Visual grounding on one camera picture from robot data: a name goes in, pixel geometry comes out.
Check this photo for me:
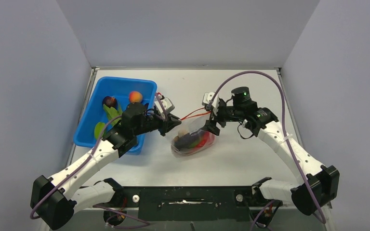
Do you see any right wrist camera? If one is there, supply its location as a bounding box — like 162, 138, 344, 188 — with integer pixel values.
202, 92, 219, 111

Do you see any clear zip top bag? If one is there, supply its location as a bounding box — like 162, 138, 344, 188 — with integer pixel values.
167, 108, 215, 157

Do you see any fake purple eggplant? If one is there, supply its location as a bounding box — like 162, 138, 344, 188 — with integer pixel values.
173, 133, 201, 150

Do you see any green fake lime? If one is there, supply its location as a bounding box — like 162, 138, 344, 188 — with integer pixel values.
93, 122, 107, 140

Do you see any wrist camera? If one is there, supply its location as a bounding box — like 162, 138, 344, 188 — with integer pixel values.
202, 92, 219, 111
154, 92, 175, 115

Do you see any fake peach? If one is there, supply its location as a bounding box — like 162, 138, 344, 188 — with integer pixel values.
129, 91, 143, 103

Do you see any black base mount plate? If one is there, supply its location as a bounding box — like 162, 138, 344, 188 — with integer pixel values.
103, 186, 269, 221

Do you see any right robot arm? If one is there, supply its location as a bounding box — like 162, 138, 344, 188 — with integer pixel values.
202, 87, 340, 216

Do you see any fake dark plum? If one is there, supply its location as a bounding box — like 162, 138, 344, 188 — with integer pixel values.
102, 96, 118, 109

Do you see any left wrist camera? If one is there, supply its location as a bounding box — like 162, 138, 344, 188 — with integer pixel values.
154, 92, 175, 115

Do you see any blue plastic bin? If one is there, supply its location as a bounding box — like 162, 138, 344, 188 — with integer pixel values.
74, 77, 157, 148

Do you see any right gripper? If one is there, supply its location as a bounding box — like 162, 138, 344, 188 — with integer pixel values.
202, 101, 243, 135

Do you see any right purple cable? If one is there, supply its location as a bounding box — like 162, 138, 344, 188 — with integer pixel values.
208, 70, 327, 224

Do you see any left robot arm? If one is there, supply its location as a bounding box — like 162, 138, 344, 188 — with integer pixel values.
30, 98, 181, 230

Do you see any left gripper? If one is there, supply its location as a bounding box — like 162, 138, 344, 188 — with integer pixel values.
133, 113, 181, 137

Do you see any green fake leafy vegetable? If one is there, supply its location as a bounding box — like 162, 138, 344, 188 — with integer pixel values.
103, 105, 122, 127

